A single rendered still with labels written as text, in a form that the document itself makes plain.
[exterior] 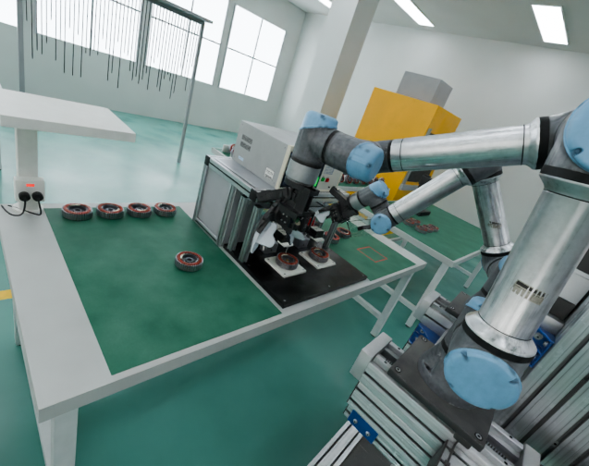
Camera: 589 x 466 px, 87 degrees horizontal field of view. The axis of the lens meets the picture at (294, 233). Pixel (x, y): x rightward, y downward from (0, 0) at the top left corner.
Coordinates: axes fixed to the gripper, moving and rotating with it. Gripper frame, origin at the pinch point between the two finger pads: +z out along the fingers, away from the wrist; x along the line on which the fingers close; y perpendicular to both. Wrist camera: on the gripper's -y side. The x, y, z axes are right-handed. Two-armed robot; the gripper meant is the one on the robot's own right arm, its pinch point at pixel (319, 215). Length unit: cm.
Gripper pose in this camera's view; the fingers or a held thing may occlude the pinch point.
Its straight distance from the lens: 149.0
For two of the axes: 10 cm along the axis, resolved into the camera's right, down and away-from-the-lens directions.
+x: 7.0, 0.0, 7.2
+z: -6.7, 3.4, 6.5
